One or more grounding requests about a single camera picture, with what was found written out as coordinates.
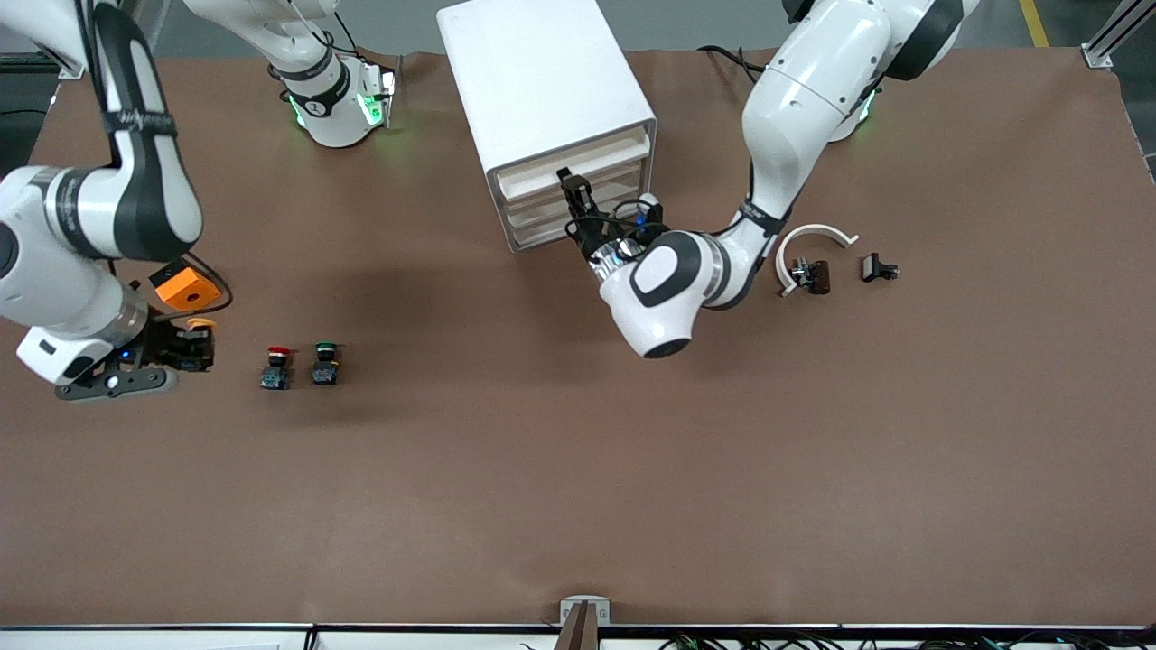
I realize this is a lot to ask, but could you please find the black cable bundle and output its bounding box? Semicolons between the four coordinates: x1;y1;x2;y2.
659;632;1156;650

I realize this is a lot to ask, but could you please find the aluminium frame profile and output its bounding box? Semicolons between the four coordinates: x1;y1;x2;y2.
1081;0;1156;70
0;18;87;80

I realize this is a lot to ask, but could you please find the grey table edge bracket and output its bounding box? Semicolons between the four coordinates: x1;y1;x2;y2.
559;596;611;650

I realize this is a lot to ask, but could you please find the black left arm base cable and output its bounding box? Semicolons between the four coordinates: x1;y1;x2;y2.
695;43;778;91

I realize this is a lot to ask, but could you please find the white half-round pipe clamp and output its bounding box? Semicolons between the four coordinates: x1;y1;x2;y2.
775;223;861;299

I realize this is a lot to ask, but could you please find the white drawer cabinet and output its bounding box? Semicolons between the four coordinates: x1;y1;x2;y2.
437;0;657;254

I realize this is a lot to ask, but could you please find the yellow push button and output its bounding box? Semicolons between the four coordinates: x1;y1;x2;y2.
181;316;219;373

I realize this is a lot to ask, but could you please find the orange block with hole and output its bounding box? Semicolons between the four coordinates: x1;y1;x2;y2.
149;255;224;314

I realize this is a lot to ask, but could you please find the largest white drawer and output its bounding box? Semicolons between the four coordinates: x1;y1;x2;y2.
493;125;653;201

